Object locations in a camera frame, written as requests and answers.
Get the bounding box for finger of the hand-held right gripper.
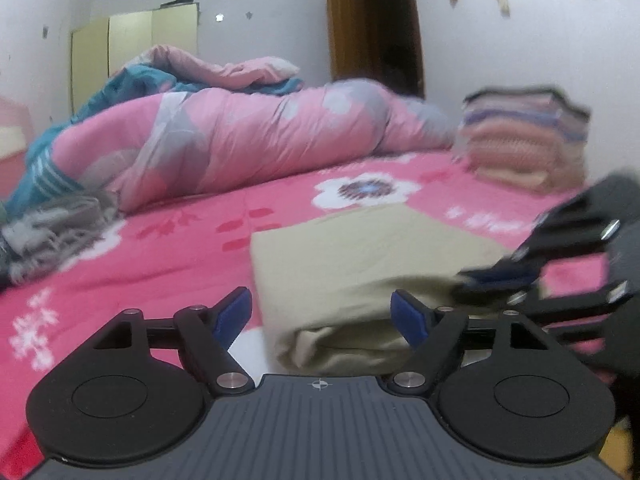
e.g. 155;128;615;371
452;217;625;287
449;279;634;322

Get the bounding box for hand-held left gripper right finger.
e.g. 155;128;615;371
389;289;551;396

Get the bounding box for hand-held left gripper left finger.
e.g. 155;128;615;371
92;286;253;396

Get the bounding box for beige pants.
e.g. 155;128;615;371
250;204;551;376

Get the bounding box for stack of folded clothes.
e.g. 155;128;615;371
452;85;591;193

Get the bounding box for grey plaid clothes pile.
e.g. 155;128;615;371
0;195;123;286

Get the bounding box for pink floral blanket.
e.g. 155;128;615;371
0;147;640;480

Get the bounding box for pink floral quilt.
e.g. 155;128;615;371
50;79;458;213

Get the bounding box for light pink duvet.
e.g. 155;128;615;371
122;44;306;96

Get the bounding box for teal striped garment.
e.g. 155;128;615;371
10;62;176;216

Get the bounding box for pink and white headboard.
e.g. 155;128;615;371
0;95;36;196

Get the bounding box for brown wooden door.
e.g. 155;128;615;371
324;0;428;98

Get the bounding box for pale yellow wardrobe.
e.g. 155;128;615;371
70;5;201;111

